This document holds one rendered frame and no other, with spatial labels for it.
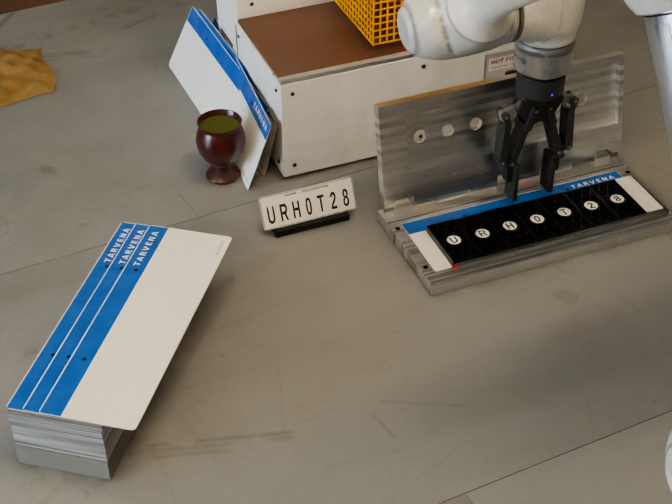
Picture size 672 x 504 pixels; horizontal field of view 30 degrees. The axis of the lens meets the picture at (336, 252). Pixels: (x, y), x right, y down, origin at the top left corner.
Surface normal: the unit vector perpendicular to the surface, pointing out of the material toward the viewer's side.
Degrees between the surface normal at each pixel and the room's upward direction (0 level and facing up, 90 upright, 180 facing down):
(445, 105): 79
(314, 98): 90
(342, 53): 0
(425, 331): 0
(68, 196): 0
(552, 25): 95
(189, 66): 63
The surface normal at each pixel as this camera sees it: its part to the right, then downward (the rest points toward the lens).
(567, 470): 0.00, -0.78
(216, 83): -0.82, -0.13
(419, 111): 0.36, 0.41
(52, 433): -0.24, 0.61
